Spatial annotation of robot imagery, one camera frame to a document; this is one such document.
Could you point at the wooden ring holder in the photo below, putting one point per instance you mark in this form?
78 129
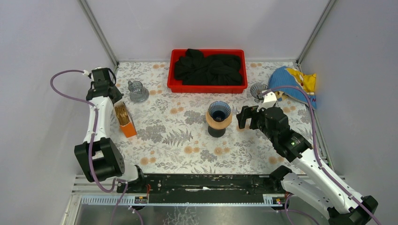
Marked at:
218 125

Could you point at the blue glass dripper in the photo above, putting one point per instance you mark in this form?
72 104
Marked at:
219 111

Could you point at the dark red glass carafe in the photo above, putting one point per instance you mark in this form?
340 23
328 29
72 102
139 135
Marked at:
216 132

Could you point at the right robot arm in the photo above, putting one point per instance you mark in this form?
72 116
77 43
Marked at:
330 195

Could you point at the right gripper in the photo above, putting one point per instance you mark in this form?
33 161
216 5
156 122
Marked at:
248 112

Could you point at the grey glass dripper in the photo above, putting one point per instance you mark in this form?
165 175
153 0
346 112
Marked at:
256 91

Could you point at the orange coffee filter box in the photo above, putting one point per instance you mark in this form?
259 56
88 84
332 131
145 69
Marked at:
129 130

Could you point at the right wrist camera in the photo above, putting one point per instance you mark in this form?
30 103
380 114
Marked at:
269 99

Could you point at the black cloth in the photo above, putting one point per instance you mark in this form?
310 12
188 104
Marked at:
214 70

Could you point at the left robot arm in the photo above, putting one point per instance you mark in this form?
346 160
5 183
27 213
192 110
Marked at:
98 156

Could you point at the clear glass carafe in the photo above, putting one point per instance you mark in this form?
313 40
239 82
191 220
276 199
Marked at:
138 93

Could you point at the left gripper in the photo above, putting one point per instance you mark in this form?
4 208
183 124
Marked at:
103 93

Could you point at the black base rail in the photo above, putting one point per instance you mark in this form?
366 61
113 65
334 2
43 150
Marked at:
204 188

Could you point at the blue and yellow cloth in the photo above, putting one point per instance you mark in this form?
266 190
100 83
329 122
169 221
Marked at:
287 76

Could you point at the red plastic bin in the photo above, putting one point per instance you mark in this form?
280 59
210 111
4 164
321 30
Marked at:
177 86

